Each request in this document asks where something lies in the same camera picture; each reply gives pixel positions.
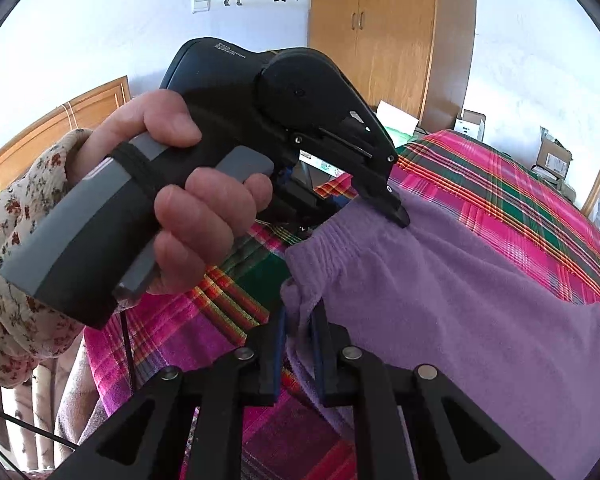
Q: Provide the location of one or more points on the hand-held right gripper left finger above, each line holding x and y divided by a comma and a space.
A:
280, 355

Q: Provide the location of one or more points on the person's left hand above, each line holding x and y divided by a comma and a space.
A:
155, 115

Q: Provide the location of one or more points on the green tissue pack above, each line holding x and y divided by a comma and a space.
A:
405, 137

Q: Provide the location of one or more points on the beige patterned quilt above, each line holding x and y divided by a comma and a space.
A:
75, 400

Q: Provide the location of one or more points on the wooden wardrobe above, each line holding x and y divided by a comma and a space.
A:
380, 35

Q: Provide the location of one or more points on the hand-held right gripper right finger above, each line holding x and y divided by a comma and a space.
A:
319, 360

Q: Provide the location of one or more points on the purple fleece pants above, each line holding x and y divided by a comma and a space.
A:
455, 285

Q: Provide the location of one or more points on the wooden headboard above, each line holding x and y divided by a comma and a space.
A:
55, 130

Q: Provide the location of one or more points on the white flat box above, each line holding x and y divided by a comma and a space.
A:
397, 117

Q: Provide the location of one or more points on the brown cardboard box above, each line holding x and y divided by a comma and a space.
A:
555, 157

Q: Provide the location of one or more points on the pink green plaid blanket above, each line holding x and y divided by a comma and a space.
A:
480, 180

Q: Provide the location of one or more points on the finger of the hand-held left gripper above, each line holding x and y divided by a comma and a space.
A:
290, 210
375, 170

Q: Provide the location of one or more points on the white cardboard box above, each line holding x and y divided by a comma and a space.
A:
470, 125

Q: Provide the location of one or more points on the white wall socket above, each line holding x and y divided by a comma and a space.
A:
201, 4

